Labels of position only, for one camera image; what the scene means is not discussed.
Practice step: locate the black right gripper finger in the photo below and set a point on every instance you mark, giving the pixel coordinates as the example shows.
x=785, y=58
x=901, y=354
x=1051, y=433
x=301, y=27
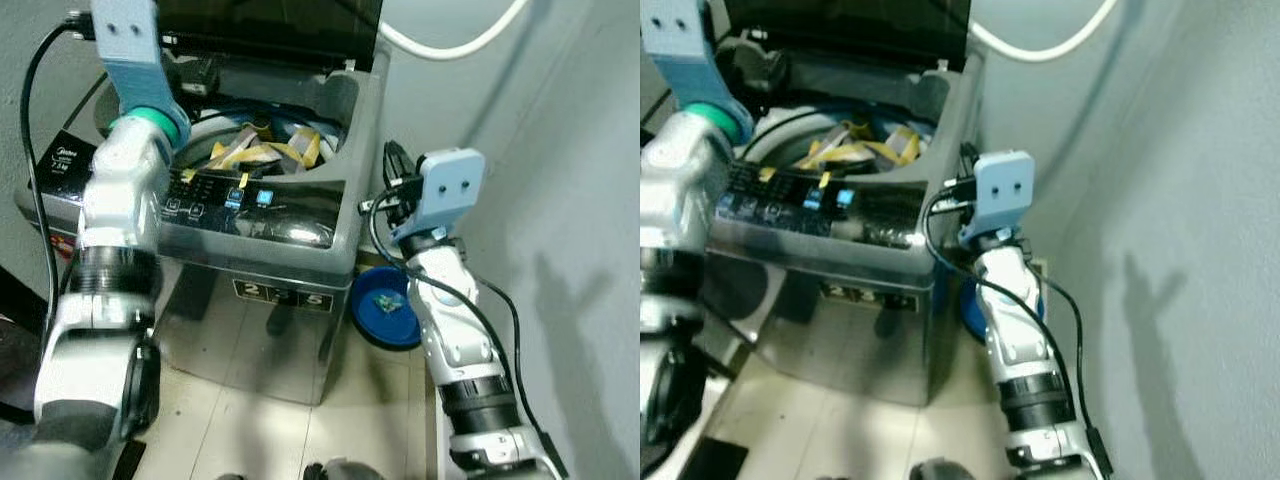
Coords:
x=968, y=163
x=410, y=174
x=393, y=168

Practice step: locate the yellow blue plaid shirt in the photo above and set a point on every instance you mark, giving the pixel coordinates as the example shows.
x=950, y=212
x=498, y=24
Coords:
x=250, y=152
x=850, y=152

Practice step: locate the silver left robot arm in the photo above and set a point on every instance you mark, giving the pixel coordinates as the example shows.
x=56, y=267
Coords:
x=675, y=200
x=115, y=220

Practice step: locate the grey top-load washing machine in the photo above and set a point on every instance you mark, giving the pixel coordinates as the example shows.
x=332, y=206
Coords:
x=860, y=340
x=250, y=330

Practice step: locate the dark glass washer lid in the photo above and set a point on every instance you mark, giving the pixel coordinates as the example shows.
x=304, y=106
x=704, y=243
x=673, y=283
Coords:
x=850, y=25
x=270, y=25

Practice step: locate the small green item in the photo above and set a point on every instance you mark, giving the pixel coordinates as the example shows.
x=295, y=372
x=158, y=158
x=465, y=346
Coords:
x=386, y=303

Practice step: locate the blue round basin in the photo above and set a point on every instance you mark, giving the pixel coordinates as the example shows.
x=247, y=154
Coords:
x=970, y=315
x=375, y=325

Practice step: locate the red warning sticker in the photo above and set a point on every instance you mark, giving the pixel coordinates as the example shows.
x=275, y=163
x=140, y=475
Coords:
x=63, y=247

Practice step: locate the dark robot foot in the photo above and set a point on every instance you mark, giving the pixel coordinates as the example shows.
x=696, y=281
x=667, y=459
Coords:
x=340, y=470
x=940, y=470

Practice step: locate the light blue right wrist camera mount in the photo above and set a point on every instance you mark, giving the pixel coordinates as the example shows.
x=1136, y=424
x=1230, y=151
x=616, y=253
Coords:
x=1000, y=190
x=450, y=190

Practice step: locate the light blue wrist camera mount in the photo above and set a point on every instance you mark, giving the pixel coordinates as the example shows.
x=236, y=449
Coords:
x=125, y=40
x=450, y=190
x=680, y=40
x=1000, y=190

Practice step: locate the light blue left wrist camera mount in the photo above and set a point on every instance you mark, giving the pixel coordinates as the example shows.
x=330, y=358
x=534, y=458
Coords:
x=680, y=40
x=125, y=40

